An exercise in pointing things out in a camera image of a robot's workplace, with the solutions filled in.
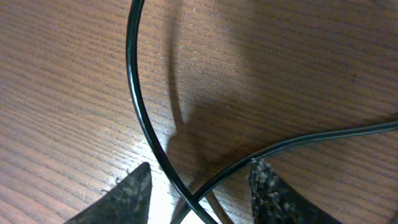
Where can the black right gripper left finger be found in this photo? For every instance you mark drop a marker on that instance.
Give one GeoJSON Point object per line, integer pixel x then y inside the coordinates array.
{"type": "Point", "coordinates": [127, 203]}

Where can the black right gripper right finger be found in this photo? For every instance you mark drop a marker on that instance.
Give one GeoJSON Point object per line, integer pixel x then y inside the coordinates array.
{"type": "Point", "coordinates": [274, 201]}

